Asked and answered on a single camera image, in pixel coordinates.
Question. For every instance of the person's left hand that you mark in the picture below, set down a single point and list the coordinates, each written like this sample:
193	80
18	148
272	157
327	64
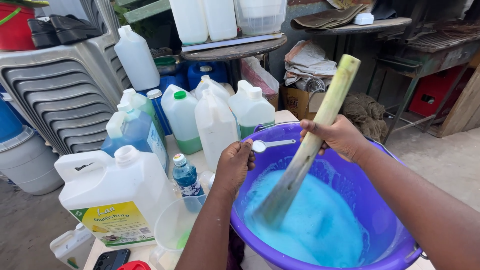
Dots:
232	167

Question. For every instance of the person's right hand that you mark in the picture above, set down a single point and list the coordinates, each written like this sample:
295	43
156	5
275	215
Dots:
345	140

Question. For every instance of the long wooden stirring stick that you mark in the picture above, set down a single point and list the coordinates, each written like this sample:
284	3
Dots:
337	90

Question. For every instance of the white plastic measuring spoon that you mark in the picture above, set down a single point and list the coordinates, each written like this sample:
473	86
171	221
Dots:
278	143

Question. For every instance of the brown rough cloth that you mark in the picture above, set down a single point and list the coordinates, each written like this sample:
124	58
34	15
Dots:
365	112

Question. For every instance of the tall empty white jerrycan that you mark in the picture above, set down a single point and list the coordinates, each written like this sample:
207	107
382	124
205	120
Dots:
215	127

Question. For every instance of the small blue liquid bottle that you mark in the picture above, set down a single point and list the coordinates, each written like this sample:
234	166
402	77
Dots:
185	176

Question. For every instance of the white-capped jerrycan with green liquid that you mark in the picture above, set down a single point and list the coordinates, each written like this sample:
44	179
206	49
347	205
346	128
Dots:
251	108

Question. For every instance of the brown cardboard box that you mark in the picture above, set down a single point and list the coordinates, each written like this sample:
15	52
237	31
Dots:
296	103

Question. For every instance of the white jerrycan with green cap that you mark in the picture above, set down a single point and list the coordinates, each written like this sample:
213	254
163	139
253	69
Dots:
180	120

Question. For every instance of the purple plastic bucket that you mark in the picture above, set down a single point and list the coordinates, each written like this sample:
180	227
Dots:
262	242

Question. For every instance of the clear plastic measuring jug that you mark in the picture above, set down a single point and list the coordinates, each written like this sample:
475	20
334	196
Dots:
168	225

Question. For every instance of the crumpled paper sacks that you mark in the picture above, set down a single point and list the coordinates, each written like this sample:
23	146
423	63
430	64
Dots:
307	62

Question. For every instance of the dark blue jerrycan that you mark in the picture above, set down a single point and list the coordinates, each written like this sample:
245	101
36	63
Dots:
170	83
213	78

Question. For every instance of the blue foamy soap liquid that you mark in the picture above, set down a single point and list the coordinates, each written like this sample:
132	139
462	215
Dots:
322	228

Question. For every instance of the blue jerrycan with white cap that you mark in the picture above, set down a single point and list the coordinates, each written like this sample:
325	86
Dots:
159	110

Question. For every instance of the clear plastic bag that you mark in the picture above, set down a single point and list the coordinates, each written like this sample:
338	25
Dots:
258	77

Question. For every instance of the red plastic crate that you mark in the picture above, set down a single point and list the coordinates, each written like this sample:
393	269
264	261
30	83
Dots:
435	90

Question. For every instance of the jerrycan of blue liquid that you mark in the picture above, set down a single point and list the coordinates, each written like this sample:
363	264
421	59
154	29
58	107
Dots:
131	131

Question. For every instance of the pale green tinted jerrycan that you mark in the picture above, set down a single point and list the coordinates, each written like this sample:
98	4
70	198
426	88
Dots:
144	103

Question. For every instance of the round grey table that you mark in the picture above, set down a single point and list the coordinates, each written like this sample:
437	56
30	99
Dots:
360	28

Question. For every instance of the round dark wooden table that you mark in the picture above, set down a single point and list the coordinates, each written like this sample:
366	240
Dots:
240	50

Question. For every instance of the clear plastic bottle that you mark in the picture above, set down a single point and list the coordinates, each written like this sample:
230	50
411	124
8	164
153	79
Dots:
161	259

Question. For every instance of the white jerrycan with yellow label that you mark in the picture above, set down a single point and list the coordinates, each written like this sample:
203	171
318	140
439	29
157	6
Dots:
112	183

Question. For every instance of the wooden plank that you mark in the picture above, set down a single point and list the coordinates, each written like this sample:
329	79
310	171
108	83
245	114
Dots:
463	108

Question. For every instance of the small white box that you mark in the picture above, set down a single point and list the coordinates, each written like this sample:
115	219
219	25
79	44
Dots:
363	18

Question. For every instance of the brown paper sheets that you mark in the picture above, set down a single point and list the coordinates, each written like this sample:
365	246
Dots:
326	18

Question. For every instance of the rusty metal grill stand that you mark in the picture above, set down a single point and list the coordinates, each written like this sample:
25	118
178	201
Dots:
431	50

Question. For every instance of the flat white board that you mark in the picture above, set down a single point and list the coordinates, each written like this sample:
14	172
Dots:
232	41

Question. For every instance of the red plastic cap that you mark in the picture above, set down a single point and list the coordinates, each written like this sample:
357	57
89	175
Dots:
134	266

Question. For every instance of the large white plastic container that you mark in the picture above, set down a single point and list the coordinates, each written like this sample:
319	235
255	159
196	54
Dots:
220	18
189	20

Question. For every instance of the clear plastic tub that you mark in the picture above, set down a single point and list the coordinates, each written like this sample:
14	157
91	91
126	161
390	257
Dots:
260	17

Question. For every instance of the black smartphone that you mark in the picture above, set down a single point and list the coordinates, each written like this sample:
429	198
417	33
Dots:
110	259

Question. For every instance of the small white jerrycan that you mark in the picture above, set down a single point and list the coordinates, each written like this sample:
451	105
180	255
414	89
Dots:
71	247

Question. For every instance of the stack of grey plastic chairs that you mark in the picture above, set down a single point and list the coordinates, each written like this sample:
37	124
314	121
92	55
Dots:
56	93

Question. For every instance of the grey plastic bucket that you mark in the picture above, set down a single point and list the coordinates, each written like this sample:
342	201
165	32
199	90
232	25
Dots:
30	165

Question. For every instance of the black leather shoe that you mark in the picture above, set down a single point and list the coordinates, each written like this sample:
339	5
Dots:
73	28
43	33

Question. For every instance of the blue plastic barrel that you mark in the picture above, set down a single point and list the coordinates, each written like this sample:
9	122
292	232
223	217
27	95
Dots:
7	122

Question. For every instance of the red plastic bucket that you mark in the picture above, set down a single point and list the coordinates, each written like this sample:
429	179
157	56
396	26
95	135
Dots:
17	32

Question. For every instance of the green metal frame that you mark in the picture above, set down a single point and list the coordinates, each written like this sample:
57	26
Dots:
146	10

